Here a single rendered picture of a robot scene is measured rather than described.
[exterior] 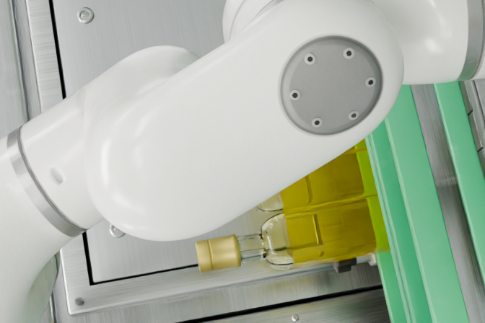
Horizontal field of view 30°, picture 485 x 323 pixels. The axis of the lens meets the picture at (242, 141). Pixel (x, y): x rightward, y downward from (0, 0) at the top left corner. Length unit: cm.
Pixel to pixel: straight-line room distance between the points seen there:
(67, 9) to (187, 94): 72
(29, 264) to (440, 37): 30
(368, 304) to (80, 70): 47
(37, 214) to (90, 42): 60
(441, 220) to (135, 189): 42
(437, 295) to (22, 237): 41
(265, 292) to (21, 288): 54
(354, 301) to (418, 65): 59
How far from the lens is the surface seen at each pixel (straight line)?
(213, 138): 50
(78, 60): 117
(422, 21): 59
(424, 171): 88
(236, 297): 112
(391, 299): 102
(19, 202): 60
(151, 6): 119
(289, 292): 112
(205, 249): 96
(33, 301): 66
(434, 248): 86
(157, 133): 50
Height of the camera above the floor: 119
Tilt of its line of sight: 6 degrees down
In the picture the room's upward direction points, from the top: 100 degrees counter-clockwise
